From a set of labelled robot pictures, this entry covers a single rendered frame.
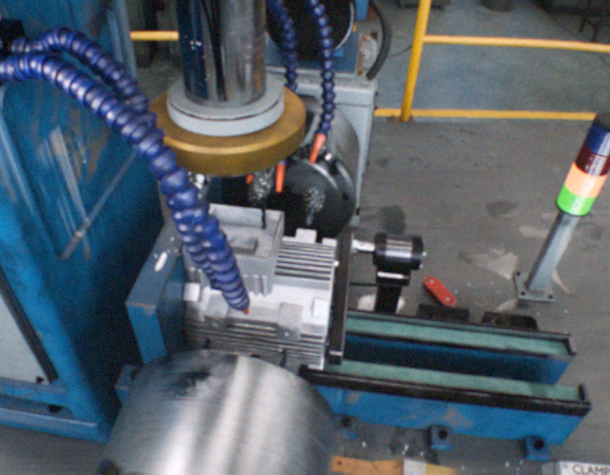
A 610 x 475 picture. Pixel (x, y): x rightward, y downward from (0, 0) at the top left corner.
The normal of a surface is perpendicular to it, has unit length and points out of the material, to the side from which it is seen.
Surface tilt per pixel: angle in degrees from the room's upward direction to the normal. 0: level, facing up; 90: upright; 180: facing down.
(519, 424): 90
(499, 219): 0
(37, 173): 90
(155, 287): 0
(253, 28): 90
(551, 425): 90
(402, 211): 0
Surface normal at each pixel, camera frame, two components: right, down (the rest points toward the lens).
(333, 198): -0.13, 0.66
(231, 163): 0.17, 0.67
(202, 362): -0.13, -0.75
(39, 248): 0.99, 0.11
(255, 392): 0.32, -0.68
